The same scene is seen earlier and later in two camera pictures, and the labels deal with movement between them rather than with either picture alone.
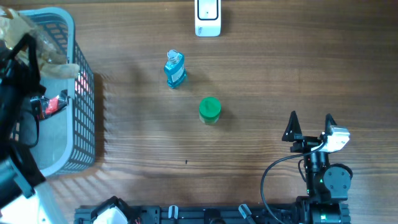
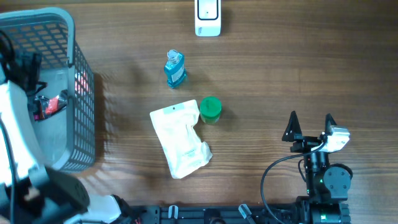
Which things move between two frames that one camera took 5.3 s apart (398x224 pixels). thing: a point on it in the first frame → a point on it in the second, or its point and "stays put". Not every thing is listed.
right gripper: (291, 133) stays put
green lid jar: (209, 110) stays put
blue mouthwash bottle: (175, 68) stays put
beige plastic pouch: (51, 59) → (174, 125)
